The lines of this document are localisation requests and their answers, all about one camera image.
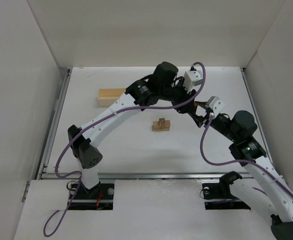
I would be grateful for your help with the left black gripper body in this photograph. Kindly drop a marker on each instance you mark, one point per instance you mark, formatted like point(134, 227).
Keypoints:
point(184, 105)

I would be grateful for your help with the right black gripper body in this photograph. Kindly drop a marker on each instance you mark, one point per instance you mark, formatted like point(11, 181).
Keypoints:
point(206, 117)

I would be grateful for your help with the striped dark wood block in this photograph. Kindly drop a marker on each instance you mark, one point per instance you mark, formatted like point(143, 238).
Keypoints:
point(161, 123)

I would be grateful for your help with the long light wood block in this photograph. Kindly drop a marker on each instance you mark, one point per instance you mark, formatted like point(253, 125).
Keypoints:
point(165, 127)

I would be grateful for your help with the red-brown wood triangle block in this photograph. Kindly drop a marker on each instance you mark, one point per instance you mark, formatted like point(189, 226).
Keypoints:
point(200, 104)

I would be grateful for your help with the cream plastic drawer box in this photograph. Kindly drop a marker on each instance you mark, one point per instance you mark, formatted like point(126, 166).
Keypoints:
point(107, 96)

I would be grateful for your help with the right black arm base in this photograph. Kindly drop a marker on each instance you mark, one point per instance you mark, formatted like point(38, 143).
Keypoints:
point(217, 196)

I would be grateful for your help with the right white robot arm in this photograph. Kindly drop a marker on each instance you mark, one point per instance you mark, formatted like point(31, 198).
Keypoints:
point(273, 200)

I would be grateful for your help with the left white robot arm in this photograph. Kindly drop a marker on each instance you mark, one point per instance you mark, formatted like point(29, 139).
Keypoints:
point(163, 84)

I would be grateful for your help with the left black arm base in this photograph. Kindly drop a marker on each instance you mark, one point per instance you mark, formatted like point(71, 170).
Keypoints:
point(101, 198)

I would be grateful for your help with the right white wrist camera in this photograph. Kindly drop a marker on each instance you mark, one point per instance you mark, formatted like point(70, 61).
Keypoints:
point(215, 104)

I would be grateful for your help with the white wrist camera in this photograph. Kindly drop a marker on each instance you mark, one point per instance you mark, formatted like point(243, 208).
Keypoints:
point(215, 104)
point(192, 78)

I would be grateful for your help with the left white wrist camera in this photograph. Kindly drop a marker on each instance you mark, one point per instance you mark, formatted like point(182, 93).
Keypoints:
point(192, 78)

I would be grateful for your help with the right metal table rail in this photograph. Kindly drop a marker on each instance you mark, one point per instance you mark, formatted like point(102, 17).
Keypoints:
point(259, 133)

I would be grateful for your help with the metal table rail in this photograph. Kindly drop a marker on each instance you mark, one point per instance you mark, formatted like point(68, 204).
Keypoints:
point(140, 176)
point(259, 133)
point(65, 74)

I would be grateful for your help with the left metal table rail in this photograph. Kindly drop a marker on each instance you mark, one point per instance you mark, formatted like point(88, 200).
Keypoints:
point(65, 74)

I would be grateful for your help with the front metal table rail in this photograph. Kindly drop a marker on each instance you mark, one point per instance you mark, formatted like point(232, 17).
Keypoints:
point(140, 176)

